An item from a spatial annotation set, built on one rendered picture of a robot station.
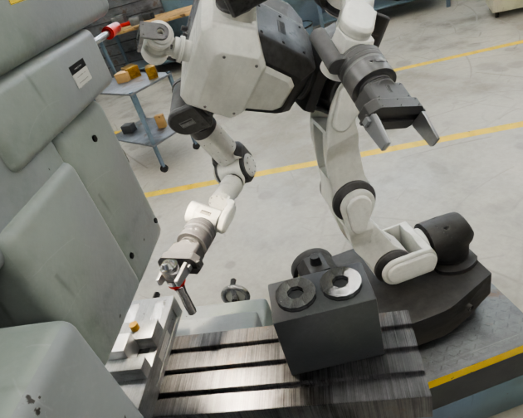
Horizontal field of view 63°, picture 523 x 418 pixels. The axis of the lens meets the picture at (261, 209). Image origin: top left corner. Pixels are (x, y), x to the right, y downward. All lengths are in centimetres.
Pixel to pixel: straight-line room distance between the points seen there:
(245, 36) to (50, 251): 64
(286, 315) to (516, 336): 106
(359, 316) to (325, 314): 7
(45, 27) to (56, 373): 46
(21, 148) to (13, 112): 4
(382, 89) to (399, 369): 60
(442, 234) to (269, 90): 86
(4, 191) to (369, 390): 79
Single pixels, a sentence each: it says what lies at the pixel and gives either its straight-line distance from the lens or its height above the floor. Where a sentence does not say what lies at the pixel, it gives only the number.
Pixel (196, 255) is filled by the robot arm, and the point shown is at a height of 116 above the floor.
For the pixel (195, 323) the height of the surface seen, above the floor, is 86.
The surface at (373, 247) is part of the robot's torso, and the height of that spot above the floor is 79.
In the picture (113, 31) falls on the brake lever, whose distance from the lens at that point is 92.
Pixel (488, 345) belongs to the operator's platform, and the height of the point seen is 40.
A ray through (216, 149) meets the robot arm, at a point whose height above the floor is 126.
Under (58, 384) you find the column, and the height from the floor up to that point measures 154.
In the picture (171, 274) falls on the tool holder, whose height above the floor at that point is 116.
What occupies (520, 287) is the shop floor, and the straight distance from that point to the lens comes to 253.
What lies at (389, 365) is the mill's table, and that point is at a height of 94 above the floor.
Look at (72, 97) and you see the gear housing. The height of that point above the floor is 166.
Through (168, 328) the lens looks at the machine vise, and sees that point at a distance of 122.
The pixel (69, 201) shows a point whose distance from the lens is 64.
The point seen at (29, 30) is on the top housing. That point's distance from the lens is 67.
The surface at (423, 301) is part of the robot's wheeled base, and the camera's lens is 165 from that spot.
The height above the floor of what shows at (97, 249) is 147.
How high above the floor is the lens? 181
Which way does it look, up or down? 33 degrees down
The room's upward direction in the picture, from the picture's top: 17 degrees counter-clockwise
